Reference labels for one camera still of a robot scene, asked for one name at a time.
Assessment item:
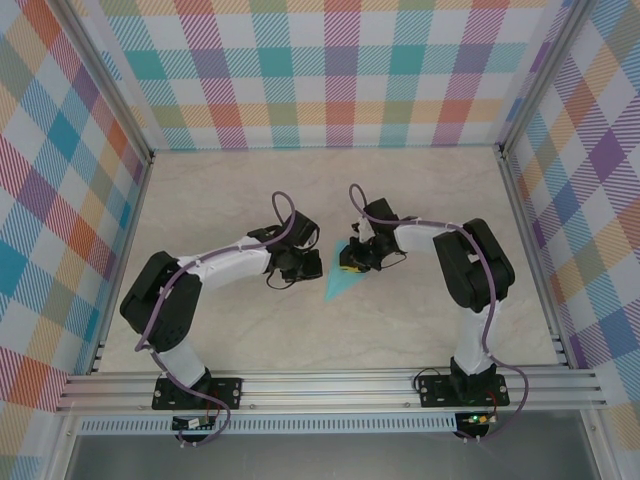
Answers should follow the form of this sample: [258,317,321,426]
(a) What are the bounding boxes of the teal square paper sheet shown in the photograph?
[322,239,371,304]

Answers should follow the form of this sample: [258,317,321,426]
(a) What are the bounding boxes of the grey metal panel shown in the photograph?
[64,432,601,480]

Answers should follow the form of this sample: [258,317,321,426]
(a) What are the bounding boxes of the left small circuit board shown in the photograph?
[171,415,217,432]

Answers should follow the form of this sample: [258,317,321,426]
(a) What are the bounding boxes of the long aluminium mounting rail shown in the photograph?
[54,367,609,414]

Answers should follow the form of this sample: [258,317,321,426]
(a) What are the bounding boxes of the thin black cable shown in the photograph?
[415,362,455,390]

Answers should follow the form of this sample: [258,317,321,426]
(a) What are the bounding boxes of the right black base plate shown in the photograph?
[418,374,511,409]

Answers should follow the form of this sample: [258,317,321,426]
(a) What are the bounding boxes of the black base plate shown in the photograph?
[418,374,511,409]
[151,377,244,412]

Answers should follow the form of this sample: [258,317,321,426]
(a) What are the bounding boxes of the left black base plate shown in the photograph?
[151,377,244,412]

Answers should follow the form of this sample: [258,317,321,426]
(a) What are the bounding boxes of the slotted grey cable duct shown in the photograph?
[77,413,459,435]

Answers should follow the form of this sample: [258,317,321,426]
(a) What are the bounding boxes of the right aluminium side rail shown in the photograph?
[497,147,576,371]

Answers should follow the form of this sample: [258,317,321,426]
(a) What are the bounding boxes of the aluminium side rail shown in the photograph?
[87,152,156,376]
[497,147,576,371]

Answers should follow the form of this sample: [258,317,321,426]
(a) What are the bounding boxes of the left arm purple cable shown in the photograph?
[134,190,297,448]

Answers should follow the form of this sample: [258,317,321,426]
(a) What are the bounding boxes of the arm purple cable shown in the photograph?
[134,190,297,448]
[348,182,529,445]

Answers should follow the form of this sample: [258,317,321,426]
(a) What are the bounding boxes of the left aluminium side rail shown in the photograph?
[87,152,156,376]

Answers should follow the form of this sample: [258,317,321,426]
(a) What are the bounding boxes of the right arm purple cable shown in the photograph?
[348,182,529,445]

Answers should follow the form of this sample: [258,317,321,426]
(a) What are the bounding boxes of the right aluminium frame post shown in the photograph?
[494,0,596,161]

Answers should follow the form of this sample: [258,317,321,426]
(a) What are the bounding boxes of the aluminium frame post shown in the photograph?
[52,0,156,166]
[494,0,596,161]

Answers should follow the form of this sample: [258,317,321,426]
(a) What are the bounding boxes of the left aluminium frame post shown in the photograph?
[52,0,156,166]

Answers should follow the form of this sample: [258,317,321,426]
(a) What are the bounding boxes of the right aluminium frame leg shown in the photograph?
[579,409,619,480]

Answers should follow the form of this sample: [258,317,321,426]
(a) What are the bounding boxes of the aluminium frame leg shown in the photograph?
[47,413,79,480]
[579,409,619,480]

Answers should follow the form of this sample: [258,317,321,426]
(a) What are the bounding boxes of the left aluminium frame leg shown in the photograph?
[47,413,79,480]

